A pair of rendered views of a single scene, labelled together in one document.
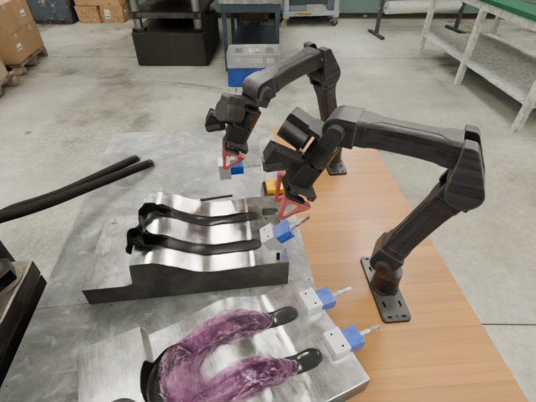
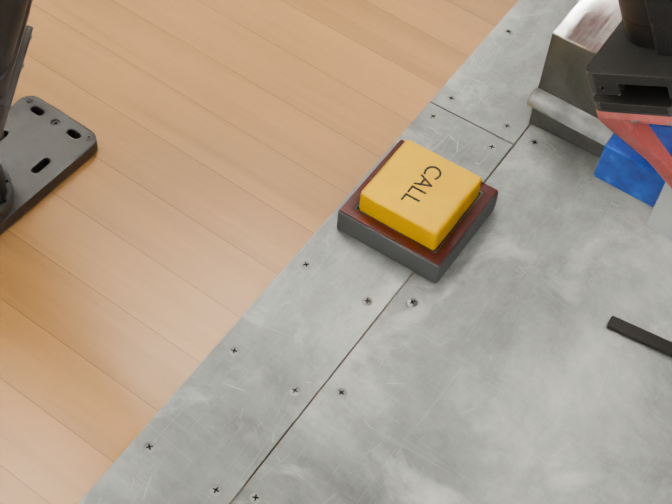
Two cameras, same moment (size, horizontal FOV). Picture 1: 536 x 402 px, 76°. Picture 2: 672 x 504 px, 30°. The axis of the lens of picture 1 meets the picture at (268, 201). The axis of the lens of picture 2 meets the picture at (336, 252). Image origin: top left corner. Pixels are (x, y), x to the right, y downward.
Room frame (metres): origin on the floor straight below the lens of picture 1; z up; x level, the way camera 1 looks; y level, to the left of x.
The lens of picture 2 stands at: (1.39, 0.25, 1.47)
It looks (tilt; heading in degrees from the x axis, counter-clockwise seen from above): 53 degrees down; 217
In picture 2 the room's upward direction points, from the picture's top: 5 degrees clockwise
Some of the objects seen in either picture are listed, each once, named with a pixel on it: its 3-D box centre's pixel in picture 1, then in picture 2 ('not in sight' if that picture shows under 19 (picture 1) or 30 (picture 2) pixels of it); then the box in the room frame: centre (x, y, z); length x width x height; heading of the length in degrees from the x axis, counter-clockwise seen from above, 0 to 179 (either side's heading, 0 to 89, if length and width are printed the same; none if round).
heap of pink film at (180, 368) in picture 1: (224, 356); not in sight; (0.31, 0.08, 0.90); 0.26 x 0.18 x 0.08; 114
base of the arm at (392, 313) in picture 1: (387, 277); not in sight; (0.54, -0.30, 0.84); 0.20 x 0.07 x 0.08; 5
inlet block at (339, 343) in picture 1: (354, 337); not in sight; (0.37, -0.18, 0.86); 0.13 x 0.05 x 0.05; 114
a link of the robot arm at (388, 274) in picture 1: (388, 261); not in sight; (0.54, -0.29, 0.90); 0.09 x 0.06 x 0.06; 154
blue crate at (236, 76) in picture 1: (254, 71); not in sight; (4.07, 0.16, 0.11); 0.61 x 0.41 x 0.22; 89
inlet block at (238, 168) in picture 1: (239, 167); (629, 146); (0.89, 0.09, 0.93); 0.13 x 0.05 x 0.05; 98
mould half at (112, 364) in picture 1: (226, 371); not in sight; (0.30, 0.08, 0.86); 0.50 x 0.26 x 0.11; 114
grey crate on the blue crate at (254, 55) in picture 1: (254, 56); not in sight; (4.06, 0.16, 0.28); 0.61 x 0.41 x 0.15; 89
